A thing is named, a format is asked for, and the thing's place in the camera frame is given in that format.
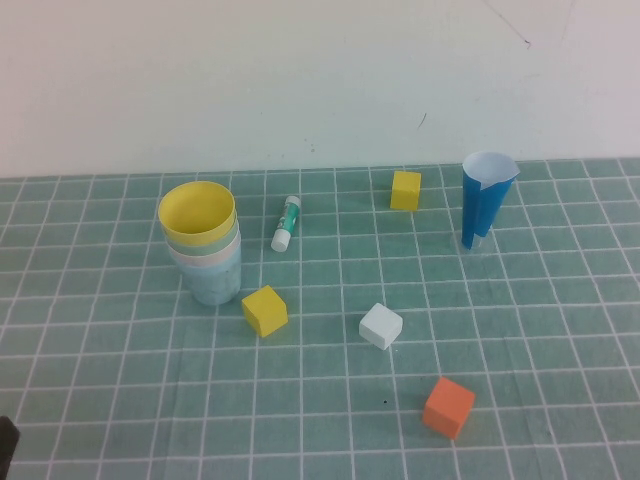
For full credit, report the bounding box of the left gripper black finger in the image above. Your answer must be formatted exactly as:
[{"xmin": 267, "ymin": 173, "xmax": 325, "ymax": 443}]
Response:
[{"xmin": 0, "ymin": 414, "xmax": 22, "ymax": 474}]

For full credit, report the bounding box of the pink plastic cup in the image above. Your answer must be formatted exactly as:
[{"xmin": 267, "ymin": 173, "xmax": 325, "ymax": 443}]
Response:
[{"xmin": 168, "ymin": 234, "xmax": 242, "ymax": 272}]

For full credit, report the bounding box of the pale green plastic cup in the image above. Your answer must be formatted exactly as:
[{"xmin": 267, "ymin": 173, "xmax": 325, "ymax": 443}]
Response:
[{"xmin": 162, "ymin": 223, "xmax": 240, "ymax": 259}]

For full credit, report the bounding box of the yellow plastic cup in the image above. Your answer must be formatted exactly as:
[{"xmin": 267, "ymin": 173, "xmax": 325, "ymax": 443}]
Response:
[{"xmin": 157, "ymin": 181, "xmax": 238, "ymax": 246}]

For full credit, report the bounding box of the light blue marbled cup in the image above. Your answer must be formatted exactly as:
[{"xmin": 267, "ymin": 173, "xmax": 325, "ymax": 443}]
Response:
[{"xmin": 177, "ymin": 248, "xmax": 243, "ymax": 307}]

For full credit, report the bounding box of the yellow foam cube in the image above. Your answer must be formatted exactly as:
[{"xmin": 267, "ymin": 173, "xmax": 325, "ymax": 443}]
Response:
[
  {"xmin": 241, "ymin": 285, "xmax": 290, "ymax": 339},
  {"xmin": 390, "ymin": 170, "xmax": 423, "ymax": 213}
]

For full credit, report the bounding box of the green white-checked tablecloth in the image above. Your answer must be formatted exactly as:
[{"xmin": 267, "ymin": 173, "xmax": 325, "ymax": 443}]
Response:
[{"xmin": 0, "ymin": 158, "xmax": 640, "ymax": 480}]

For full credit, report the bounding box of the green white glue stick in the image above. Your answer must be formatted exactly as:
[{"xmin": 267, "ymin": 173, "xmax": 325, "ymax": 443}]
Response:
[{"xmin": 270, "ymin": 195, "xmax": 303, "ymax": 253}]

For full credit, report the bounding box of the white foam cube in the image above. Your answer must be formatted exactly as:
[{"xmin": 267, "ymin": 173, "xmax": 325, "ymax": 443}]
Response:
[{"xmin": 358, "ymin": 302, "xmax": 404, "ymax": 351}]

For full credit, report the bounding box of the orange foam cube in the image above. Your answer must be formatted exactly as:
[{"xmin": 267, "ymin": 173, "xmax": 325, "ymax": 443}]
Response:
[{"xmin": 422, "ymin": 377, "xmax": 477, "ymax": 442}]

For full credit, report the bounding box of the blue paper cone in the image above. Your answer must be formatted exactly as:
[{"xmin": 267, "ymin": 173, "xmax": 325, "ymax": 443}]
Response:
[{"xmin": 452, "ymin": 151, "xmax": 520, "ymax": 254}]

